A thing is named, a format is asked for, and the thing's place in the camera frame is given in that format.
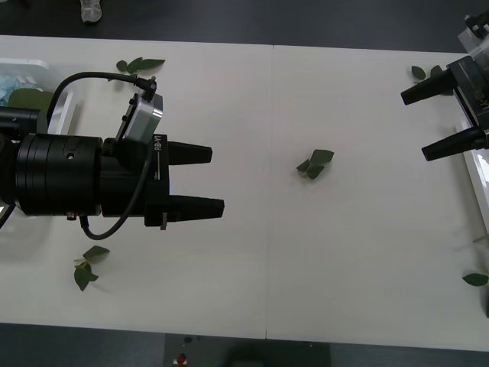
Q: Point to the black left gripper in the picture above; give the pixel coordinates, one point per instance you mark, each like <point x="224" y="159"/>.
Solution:
<point x="130" y="183"/>

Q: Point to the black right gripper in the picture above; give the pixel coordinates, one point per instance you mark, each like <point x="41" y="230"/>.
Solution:
<point x="475" y="95"/>

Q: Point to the green leaf twig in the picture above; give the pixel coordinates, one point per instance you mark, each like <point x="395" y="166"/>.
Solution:
<point x="95" y="253"/>
<point x="317" y="162"/>
<point x="418" y="72"/>
<point x="147" y="63"/>

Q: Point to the shallow white box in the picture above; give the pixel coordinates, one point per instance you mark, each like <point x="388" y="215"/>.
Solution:
<point x="473" y="179"/>
<point x="63" y="111"/>

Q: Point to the single green leaf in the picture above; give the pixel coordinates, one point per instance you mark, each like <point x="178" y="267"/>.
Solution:
<point x="475" y="279"/>

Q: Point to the small red round button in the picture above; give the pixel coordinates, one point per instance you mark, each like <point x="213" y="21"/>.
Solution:
<point x="180" y="359"/>

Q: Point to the person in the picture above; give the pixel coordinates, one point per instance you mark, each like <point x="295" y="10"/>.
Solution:
<point x="91" y="11"/>

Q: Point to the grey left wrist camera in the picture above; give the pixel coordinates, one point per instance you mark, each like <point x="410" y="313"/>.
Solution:
<point x="143" y="116"/>

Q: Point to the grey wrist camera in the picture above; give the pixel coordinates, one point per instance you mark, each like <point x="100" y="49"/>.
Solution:
<point x="477" y="40"/>
<point x="143" y="116"/>

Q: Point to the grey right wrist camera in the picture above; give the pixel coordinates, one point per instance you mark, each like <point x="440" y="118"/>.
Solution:
<point x="477" y="40"/>

